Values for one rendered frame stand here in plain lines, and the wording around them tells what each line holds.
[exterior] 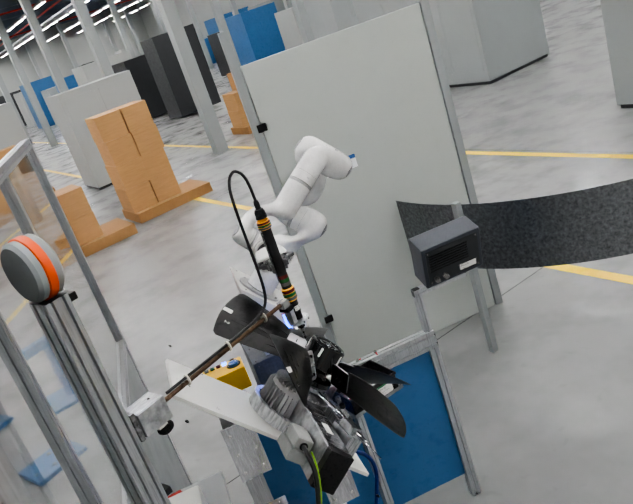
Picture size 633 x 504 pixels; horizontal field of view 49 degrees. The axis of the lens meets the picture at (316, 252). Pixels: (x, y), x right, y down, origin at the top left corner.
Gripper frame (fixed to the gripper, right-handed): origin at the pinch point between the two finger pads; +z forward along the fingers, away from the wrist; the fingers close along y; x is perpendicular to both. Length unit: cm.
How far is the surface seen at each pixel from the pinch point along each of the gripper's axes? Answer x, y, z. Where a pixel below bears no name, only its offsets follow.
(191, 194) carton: -140, -17, -823
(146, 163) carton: -74, 26, -824
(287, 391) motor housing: -33.9, 13.0, 15.9
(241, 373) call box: -45, 23, -31
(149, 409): -9, 49, 39
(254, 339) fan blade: -17.8, 16.0, 5.8
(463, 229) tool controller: -27, -77, -31
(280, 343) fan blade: -11.0, 10.9, 30.1
